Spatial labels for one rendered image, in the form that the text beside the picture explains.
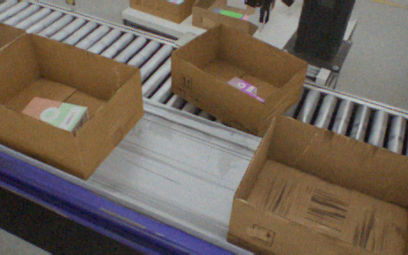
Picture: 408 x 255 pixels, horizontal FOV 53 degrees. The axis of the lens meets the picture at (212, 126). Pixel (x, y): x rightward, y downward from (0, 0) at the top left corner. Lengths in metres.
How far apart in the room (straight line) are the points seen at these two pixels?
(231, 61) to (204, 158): 0.65
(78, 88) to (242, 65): 0.65
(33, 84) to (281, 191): 0.85
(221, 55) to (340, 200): 0.85
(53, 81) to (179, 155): 0.51
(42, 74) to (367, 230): 1.07
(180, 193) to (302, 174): 0.33
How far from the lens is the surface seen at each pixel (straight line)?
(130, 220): 0.99
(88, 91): 1.35
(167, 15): 1.97
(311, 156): 1.11
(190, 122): 1.23
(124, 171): 1.12
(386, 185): 1.13
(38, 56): 1.41
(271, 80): 1.61
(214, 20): 1.88
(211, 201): 1.05
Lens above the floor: 1.73
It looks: 44 degrees down
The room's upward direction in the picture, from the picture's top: 5 degrees clockwise
